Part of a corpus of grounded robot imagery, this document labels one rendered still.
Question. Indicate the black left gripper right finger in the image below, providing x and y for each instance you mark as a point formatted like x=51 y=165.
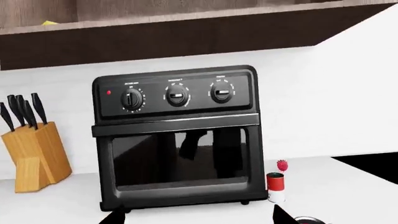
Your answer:
x=281 y=215

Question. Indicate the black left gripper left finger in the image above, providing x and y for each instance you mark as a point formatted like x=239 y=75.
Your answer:
x=114 y=218

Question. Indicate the yellow item in cabinet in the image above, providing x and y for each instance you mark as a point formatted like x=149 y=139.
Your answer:
x=48 y=23

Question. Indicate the can with dark lid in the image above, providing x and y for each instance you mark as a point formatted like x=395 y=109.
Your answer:
x=308 y=220

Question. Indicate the red and white can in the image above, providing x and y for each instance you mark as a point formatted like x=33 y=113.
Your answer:
x=275 y=187

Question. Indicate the red strawberry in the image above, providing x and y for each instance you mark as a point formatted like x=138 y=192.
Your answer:
x=282 y=165

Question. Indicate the wooden knife block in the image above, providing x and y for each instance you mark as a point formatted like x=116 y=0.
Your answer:
x=34 y=156

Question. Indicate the black toaster oven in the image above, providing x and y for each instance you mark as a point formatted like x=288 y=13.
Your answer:
x=177 y=137

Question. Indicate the dark wooden wall cabinet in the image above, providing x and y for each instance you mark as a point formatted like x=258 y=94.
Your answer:
x=174 y=25

